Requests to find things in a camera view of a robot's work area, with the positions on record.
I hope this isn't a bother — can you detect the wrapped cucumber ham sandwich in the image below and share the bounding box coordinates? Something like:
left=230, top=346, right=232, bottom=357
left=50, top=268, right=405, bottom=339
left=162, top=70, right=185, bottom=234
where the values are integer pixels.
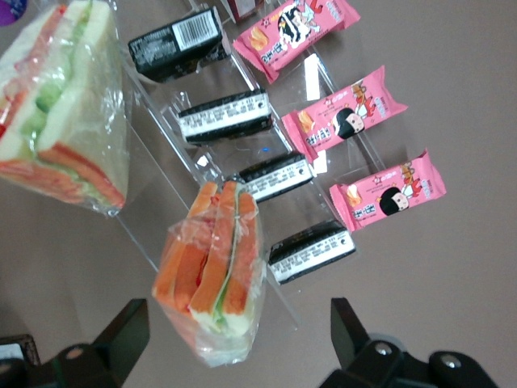
left=0, top=0, right=132, bottom=217

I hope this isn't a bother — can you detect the blue lidded white bottle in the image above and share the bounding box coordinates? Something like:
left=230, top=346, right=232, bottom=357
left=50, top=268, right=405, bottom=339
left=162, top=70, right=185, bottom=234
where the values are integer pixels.
left=0, top=0, right=32, bottom=27

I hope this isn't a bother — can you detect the clear acrylic tiered stand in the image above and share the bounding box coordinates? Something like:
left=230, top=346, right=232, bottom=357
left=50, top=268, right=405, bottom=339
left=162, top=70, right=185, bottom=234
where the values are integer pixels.
left=108, top=0, right=388, bottom=329

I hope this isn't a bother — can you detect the red cookie box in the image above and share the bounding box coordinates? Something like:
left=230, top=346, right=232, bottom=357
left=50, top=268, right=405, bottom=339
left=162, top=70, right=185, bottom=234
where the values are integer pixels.
left=224, top=0, right=268, bottom=23

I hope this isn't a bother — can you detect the orange crab sandwich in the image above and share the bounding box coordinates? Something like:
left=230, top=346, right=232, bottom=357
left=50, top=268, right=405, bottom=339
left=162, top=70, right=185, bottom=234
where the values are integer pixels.
left=151, top=180, right=268, bottom=368

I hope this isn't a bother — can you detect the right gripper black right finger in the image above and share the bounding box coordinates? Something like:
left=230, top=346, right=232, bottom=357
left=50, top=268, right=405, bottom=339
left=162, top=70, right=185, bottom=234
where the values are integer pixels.
left=318, top=297, right=500, bottom=388

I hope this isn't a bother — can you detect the small black carton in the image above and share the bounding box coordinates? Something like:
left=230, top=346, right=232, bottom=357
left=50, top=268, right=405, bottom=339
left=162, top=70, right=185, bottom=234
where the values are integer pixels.
left=128, top=6, right=232, bottom=84
left=228, top=151, right=317, bottom=204
left=267, top=220, right=358, bottom=286
left=177, top=89, right=274, bottom=146

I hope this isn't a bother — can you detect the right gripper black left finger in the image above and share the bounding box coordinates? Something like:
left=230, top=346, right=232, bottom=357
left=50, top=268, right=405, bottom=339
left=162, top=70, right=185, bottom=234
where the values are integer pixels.
left=27, top=298, right=151, bottom=388

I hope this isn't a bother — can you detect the pink snack packet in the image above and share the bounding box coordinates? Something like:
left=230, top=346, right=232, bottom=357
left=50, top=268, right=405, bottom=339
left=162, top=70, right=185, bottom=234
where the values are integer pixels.
left=329, top=148, right=448, bottom=234
left=280, top=65, right=409, bottom=163
left=232, top=0, right=361, bottom=85

